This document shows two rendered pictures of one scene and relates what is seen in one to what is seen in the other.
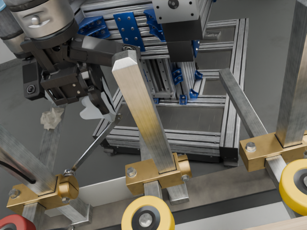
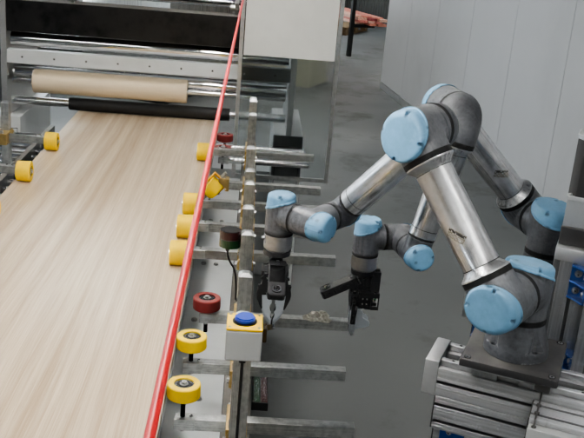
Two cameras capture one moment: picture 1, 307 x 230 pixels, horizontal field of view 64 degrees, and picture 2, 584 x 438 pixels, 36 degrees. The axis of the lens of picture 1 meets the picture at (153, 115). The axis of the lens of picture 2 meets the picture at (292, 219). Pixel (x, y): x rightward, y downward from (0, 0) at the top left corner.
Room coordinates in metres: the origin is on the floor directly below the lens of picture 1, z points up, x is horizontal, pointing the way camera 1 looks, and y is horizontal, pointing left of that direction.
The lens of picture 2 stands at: (-0.01, -2.04, 1.97)
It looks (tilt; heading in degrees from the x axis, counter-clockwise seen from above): 19 degrees down; 79
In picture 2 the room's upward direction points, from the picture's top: 5 degrees clockwise
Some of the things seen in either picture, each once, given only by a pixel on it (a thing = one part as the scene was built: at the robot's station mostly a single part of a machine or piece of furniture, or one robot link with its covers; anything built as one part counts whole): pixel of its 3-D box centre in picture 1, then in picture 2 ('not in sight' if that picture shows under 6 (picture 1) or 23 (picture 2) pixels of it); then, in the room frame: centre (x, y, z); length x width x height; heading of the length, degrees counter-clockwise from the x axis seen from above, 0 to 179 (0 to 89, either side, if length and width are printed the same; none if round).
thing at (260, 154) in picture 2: not in sight; (258, 154); (0.57, 1.78, 0.95); 0.50 x 0.04 x 0.04; 172
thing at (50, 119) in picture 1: (49, 116); (317, 314); (0.55, 0.27, 0.87); 0.09 x 0.07 x 0.02; 172
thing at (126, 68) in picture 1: (163, 156); (240, 356); (0.29, 0.01, 0.87); 0.04 x 0.04 x 0.48; 82
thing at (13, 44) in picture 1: (19, 40); (363, 262); (0.67, 0.25, 1.05); 0.08 x 0.08 x 0.05
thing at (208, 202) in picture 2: not in sight; (257, 206); (0.47, 1.04, 0.95); 0.50 x 0.04 x 0.04; 172
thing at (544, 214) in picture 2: not in sight; (548, 224); (1.16, 0.15, 1.20); 0.13 x 0.12 x 0.14; 93
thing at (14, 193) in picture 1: (13, 193); not in sight; (0.34, 0.33, 0.88); 0.02 x 0.02 x 0.01
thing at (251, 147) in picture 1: (251, 146); not in sight; (0.27, -0.16, 0.83); 0.02 x 0.02 x 0.01
